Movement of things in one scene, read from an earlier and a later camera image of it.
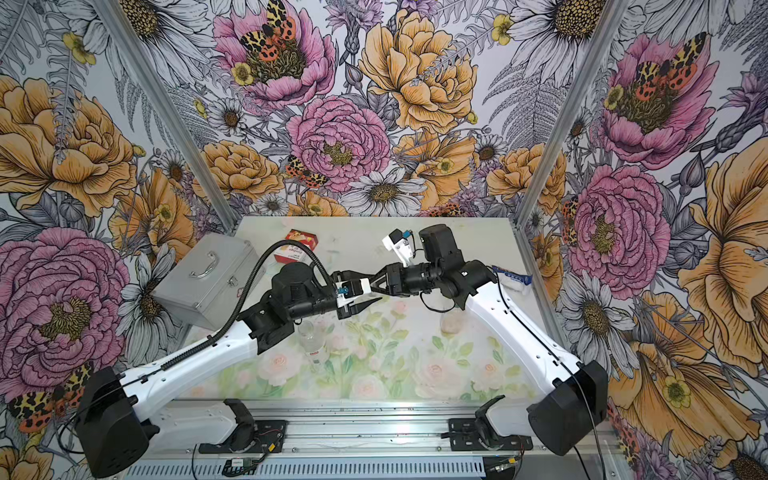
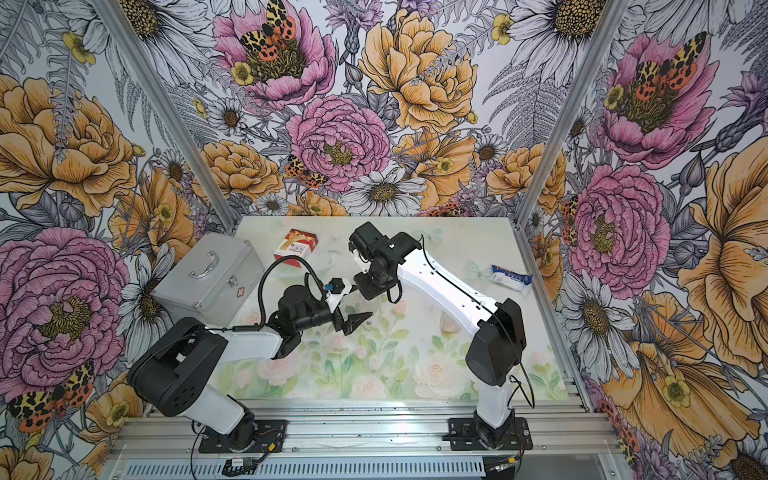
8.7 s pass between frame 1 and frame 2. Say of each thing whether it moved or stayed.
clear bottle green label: stayed
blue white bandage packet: stayed
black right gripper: moved
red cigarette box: stayed
